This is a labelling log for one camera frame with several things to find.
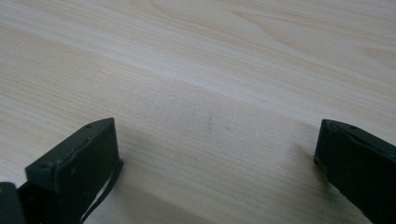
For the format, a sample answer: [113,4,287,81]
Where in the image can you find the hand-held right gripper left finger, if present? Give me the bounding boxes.
[17,117,125,224]

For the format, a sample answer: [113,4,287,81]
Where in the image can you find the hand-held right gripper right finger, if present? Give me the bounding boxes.
[313,119,396,224]

